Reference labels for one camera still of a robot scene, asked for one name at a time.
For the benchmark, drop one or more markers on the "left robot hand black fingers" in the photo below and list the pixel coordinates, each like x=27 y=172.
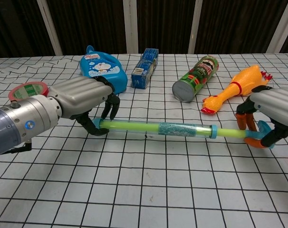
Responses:
x=79 y=95

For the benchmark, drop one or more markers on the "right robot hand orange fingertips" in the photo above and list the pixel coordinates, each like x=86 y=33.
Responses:
x=277 y=104

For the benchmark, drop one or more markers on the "green blue water squirter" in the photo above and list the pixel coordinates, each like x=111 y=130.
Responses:
x=134 y=126

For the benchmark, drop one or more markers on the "blue cartoon detergent bottle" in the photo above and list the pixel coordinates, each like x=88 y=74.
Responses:
x=103 y=64

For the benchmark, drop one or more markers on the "yellow rubber chicken toy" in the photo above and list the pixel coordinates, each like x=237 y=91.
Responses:
x=239 y=83

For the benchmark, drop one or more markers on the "red tape roll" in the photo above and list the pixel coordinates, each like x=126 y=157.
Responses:
x=27 y=90

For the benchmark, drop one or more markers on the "blue rectangular package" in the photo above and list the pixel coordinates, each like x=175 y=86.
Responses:
x=141 y=76

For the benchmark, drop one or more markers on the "green Pringles can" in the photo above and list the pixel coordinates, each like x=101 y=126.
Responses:
x=198 y=76

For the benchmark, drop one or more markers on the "white black grid tablecloth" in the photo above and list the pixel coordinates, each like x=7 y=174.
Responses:
x=134 y=185

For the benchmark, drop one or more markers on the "white metal frame post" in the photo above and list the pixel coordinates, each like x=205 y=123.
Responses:
x=281 y=26
x=49 y=26
x=195 y=26
x=130 y=26

